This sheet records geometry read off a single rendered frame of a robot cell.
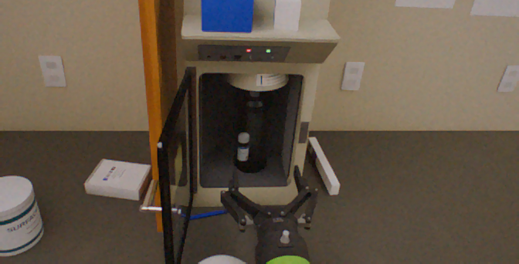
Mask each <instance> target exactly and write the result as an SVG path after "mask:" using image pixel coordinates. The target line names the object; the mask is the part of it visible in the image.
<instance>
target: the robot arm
mask: <svg viewBox="0 0 519 264"><path fill-rule="evenodd" d="M293 176H294V180H295V184H296V186H297V192H298V195H297V196H296V197H295V198H294V199H293V200H292V202H291V203H288V204H287V205H286V206H285V207H284V208H283V207H281V206H275V207H271V206H265V208H264V207H263V206H261V205H260V204H256V203H253V202H252V200H250V199H249V198H247V197H246V196H245V195H242V194H241V193H240V192H239V183H238V174H237V167H233V180H229V190H228V191H221V203H222V204H223V205H224V207H225V208H226V209H227V211H228V212H229V214H230V215H231V216H232V217H233V218H234V219H235V220H236V222H237V223H238V226H239V231H240V232H245V231H246V229H247V228H254V229H255V230H256V231H257V238H258V244H257V245H256V250H254V255H256V264H311V263H310V256H309V253H308V250H307V244H306V242H305V240H304V238H303V237H300V235H299V234H298V231H297V226H302V227H304V228H305V229H306V230H309V229H310V225H311V220H312V218H311V215H312V213H314V208H315V206H316V204H317V199H318V195H319V188H315V189H314V190H312V188H310V187H309V186H308V183H307V180H306V179H305V178H302V175H300V171H299V168H298V165H294V172H293ZM308 198H310V199H309V202H308V204H307V207H306V210H305V214H303V215H302V216H301V217H300V218H299V219H297V217H295V216H294V214H295V213H296V211H297V209H298V208H299V207H300V206H302V205H303V204H304V202H305V201H306V200H308ZM240 208H241V209H242V210H245V211H246V213H248V214H249V215H251V217H252V219H253V221H252V220H249V218H248V216H245V214H244V213H243V211H242V210H241V209H240ZM199 264H247V263H245V262H242V261H241V260H239V259H236V257H234V256H226V255H217V256H211V257H208V258H207V259H205V260H203V261H201V262H200V263H199Z"/></svg>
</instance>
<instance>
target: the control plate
mask: <svg viewBox="0 0 519 264"><path fill-rule="evenodd" d="M290 48H291V47H282V46H217V45H198V54H199V60H228V62H268V63H283V62H284V60H285V58H286V56H287V53H288V52H289V50H290ZM246 50H251V52H247V51H246ZM267 50H270V51H271V52H266V51H267ZM235 55H241V59H234V56H235ZM207 56H212V57H207ZM220 56H226V58H225V59H221V58H219V57H220ZM249 56H252V58H251V59H250V58H249ZM261 56H262V57H263V58H262V59H260V57H261ZM270 57H274V58H273V59H271V58H270Z"/></svg>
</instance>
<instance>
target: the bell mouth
mask: <svg viewBox="0 0 519 264"><path fill-rule="evenodd" d="M223 77H224V79H225V80H226V81H227V82H228V83H230V84H231V86H235V87H237V88H240V89H243V90H252V91H269V90H275V89H279V88H281V87H283V86H285V84H286V83H287V82H288V79H289V77H288V75H287V74H242V73H223Z"/></svg>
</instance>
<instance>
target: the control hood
mask: <svg viewBox="0 0 519 264"><path fill-rule="evenodd" d="M340 41H341V37H340V36H339V35H338V34H337V33H336V32H335V31H334V30H333V28H332V26H331V24H330V23H329V21H328V20H326V19H299V23H298V30H297V31H289V30H276V29H273V18H261V17H253V24H252V32H251V33H248V32H203V31H202V15H189V14H185V16H183V22H182V28H181V43H182V48H183V55H184V59H186V60H190V61H216V62H228V60H199V54H198V45H217V46H282V47H291V48H290V50H289V52H288V53H287V56H286V58H285V60H284V62H283V63H311V64H322V63H323V62H325V60H326V58H327V57H329V55H330V54H331V52H332V51H333V49H334V47H335V46H337V45H338V43H339V42H340Z"/></svg>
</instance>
